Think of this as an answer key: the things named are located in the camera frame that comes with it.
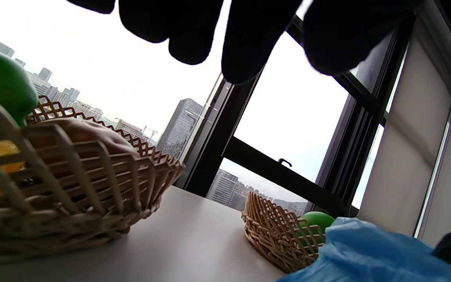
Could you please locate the person's left hand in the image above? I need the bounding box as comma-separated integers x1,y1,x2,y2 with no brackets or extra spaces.
67,0,420,85

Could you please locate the brown bread loaf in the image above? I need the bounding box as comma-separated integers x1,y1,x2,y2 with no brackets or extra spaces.
34,117,140,158

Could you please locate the small green ball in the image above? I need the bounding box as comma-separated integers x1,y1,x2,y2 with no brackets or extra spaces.
296,211,335,246

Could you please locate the white roller blind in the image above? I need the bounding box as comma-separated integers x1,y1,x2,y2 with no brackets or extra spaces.
357,0,451,248

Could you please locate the small wicker basket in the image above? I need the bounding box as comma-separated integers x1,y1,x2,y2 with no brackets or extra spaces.
242,191,326,273

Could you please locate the large wicker basket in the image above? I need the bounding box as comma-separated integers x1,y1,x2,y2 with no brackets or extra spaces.
0,96,186,264

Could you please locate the blue plastic bag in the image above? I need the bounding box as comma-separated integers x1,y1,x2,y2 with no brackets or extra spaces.
276,217,451,282

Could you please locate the black window frame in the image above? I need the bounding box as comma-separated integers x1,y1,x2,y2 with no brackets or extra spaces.
175,15,418,218

